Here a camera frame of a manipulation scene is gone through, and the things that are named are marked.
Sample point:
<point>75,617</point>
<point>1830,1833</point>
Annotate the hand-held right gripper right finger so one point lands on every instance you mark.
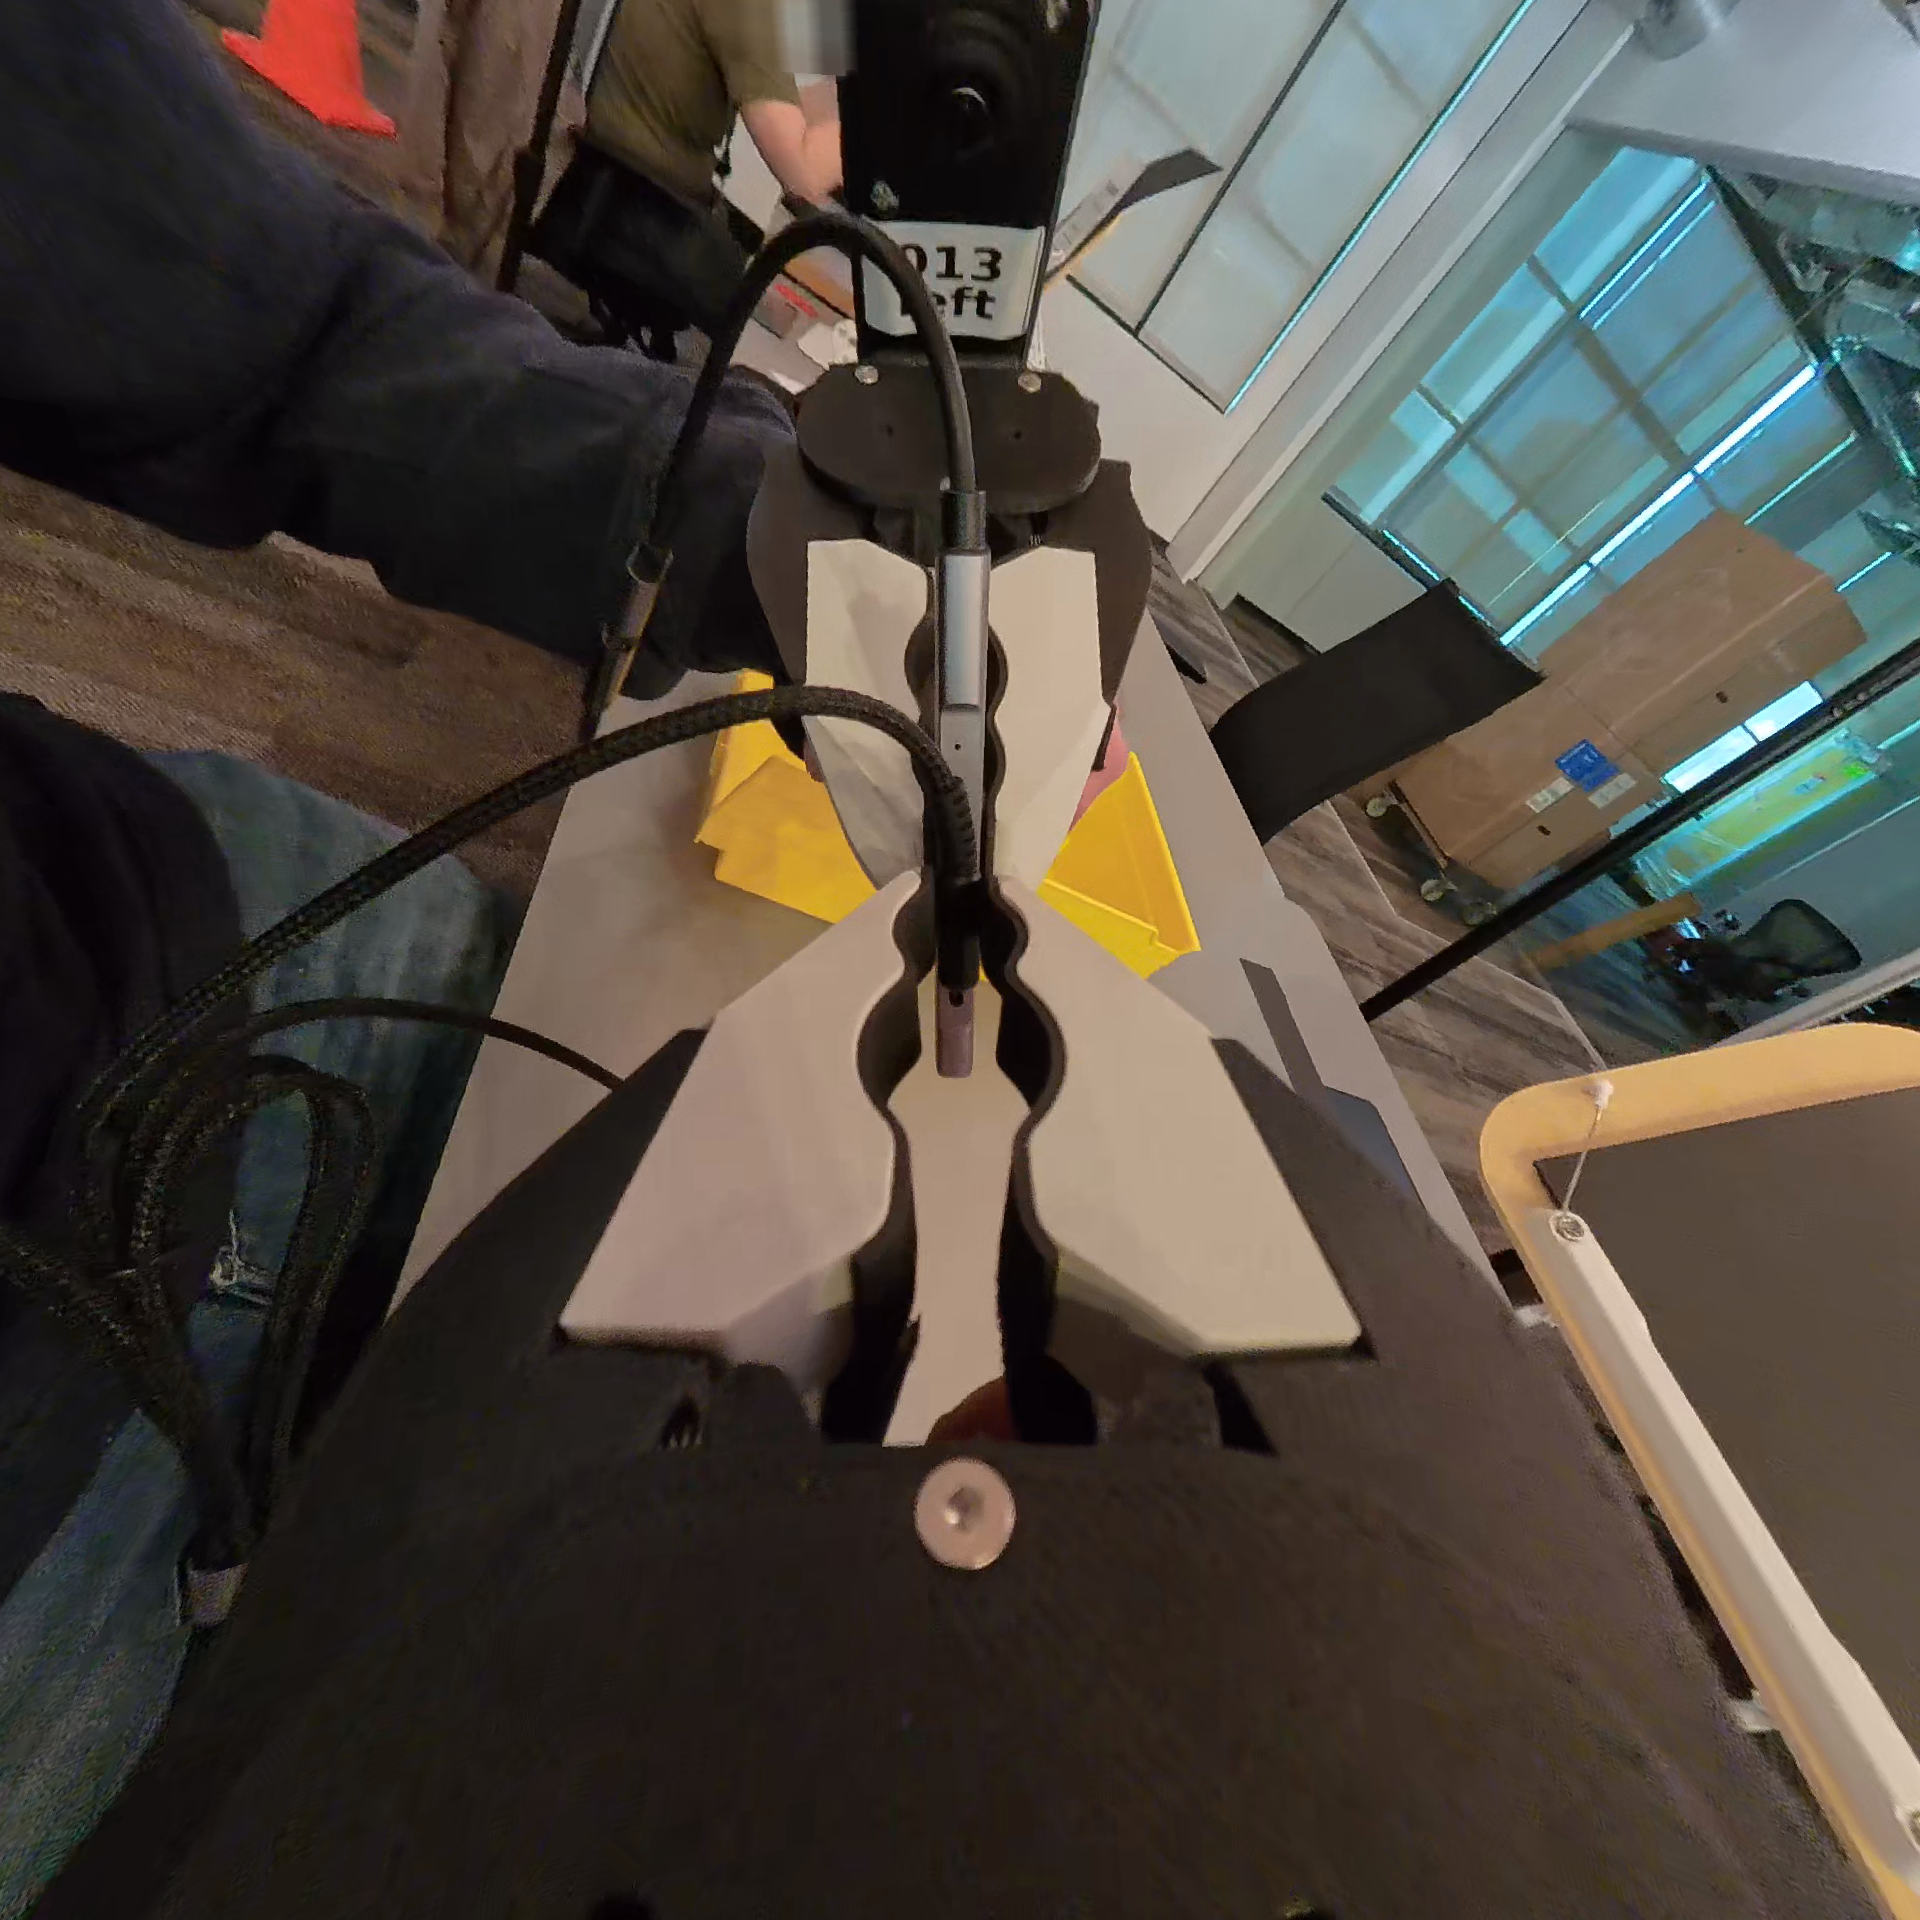
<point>1187,1198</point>

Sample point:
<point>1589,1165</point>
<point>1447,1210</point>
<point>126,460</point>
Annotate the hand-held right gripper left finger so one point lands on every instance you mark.
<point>735,1198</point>

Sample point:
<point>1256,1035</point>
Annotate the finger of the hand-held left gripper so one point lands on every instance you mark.
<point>869,676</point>
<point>1053,676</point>

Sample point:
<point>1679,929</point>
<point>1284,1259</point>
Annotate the yellow plastic bin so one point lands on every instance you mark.
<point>783,841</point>

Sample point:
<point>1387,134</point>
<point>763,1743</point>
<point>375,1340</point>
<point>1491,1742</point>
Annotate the person's jeans leg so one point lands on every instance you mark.
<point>406,944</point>

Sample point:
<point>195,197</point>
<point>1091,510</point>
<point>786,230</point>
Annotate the white tablet stand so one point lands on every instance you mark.
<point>1772,1291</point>

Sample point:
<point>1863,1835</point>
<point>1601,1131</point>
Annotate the cardboard box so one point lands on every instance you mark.
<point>1679,689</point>

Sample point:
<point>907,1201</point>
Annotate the orange traffic cone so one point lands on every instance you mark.
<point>303,58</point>

